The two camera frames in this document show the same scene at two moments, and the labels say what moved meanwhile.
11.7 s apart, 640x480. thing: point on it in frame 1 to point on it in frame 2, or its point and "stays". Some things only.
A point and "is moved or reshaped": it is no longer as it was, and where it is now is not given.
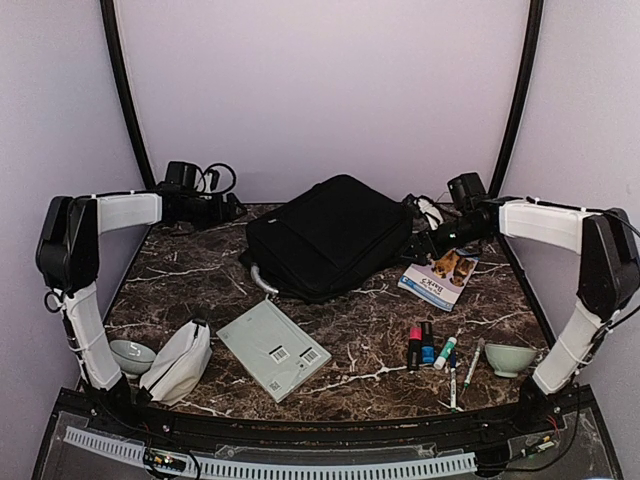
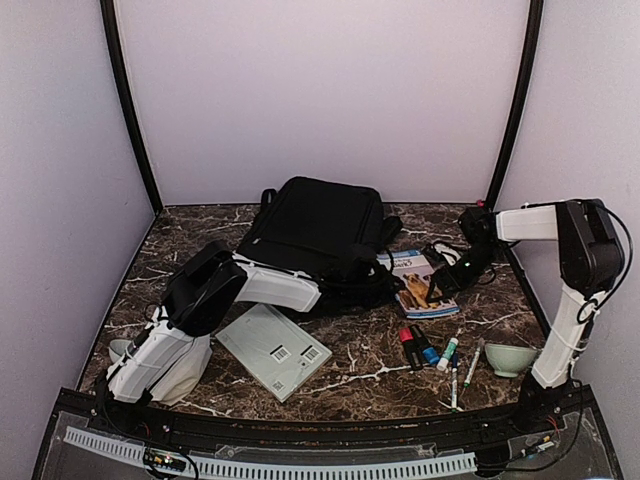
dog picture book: x=441 y=281 is moved or reshaped
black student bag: x=317 y=244 is moved or reshaped
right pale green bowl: x=507 y=361 stays
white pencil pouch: x=178 y=363 stays
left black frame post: x=109 y=23 stays
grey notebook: x=277 y=352 stays
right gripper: x=419 y=243 to x=445 y=284
